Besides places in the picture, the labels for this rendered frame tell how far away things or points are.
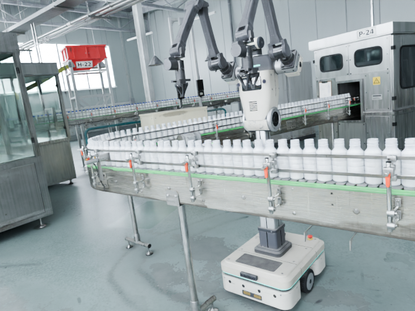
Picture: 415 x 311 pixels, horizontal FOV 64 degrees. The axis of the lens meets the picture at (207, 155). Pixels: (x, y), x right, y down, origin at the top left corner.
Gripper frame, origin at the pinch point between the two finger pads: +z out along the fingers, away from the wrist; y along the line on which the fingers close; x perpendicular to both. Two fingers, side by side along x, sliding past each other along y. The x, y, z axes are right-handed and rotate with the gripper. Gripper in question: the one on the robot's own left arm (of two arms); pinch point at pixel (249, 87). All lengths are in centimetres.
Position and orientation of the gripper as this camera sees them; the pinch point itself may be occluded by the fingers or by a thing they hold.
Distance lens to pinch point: 168.2
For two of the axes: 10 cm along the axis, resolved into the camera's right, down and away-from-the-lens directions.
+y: 6.3, -2.0, 7.5
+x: -7.7, -0.2, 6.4
